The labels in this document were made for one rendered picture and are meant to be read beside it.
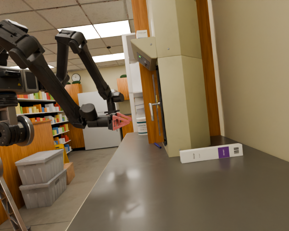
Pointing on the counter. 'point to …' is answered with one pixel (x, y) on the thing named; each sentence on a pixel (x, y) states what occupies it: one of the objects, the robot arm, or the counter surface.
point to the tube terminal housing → (180, 74)
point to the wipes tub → (141, 126)
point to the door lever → (152, 109)
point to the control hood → (145, 50)
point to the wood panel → (139, 6)
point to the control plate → (143, 60)
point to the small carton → (141, 34)
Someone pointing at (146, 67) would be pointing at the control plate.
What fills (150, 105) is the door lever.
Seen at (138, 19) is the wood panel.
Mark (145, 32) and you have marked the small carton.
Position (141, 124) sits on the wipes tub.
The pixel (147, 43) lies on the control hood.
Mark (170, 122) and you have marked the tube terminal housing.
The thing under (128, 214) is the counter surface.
